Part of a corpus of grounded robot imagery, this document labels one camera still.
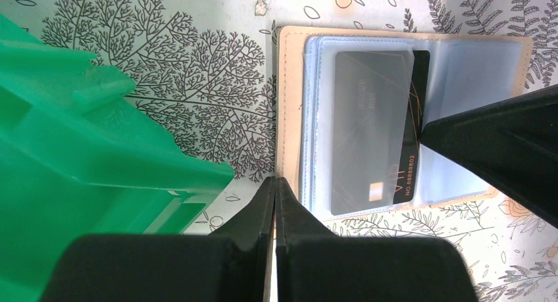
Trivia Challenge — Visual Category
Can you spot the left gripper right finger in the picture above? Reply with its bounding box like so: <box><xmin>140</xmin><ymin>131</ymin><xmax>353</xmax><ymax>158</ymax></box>
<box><xmin>274</xmin><ymin>178</ymin><xmax>335</xmax><ymax>301</ymax></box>

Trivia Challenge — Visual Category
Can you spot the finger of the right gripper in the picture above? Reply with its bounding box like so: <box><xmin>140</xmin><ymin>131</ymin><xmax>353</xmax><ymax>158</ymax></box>
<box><xmin>420</xmin><ymin>86</ymin><xmax>557</xmax><ymax>226</ymax></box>

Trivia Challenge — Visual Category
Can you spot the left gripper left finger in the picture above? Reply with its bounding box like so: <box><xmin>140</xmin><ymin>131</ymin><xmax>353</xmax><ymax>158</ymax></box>
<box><xmin>211</xmin><ymin>176</ymin><xmax>276</xmax><ymax>301</ymax></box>

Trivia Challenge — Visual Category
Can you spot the beige blue card holder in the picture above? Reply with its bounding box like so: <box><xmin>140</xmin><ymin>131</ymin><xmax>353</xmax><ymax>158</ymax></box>
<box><xmin>275</xmin><ymin>26</ymin><xmax>532</xmax><ymax>220</ymax></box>

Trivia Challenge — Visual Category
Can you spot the floral patterned table mat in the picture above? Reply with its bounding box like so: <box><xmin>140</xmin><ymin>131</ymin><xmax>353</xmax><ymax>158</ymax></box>
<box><xmin>1</xmin><ymin>0</ymin><xmax>557</xmax><ymax>301</ymax></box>

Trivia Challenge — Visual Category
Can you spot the green plastic bin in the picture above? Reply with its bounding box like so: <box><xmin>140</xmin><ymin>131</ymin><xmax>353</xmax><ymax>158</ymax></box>
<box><xmin>1</xmin><ymin>17</ymin><xmax>234</xmax><ymax>301</ymax></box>

